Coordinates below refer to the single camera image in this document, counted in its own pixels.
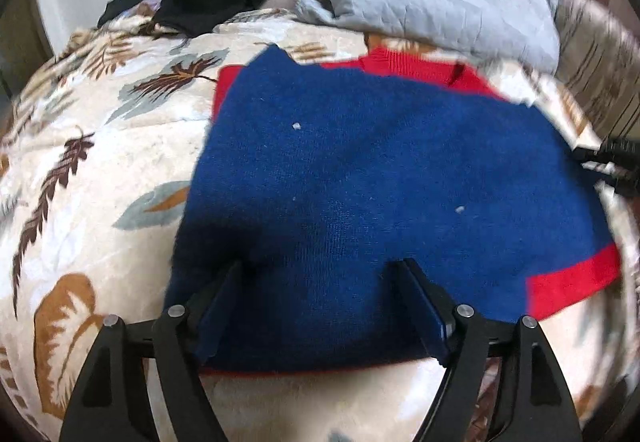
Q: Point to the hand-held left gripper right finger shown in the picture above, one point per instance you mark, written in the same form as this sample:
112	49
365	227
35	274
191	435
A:
425	317

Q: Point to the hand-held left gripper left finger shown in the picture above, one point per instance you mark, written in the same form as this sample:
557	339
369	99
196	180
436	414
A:
220	317

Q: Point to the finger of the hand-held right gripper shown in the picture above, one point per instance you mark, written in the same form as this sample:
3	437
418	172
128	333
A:
617	151
625	184

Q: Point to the red and blue sweater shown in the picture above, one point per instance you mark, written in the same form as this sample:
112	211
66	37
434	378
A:
375	171

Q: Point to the leaf-print blanket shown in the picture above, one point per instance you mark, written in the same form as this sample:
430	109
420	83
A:
100	146

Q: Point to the wooden door frame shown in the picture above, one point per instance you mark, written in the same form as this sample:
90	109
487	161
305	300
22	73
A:
22	31

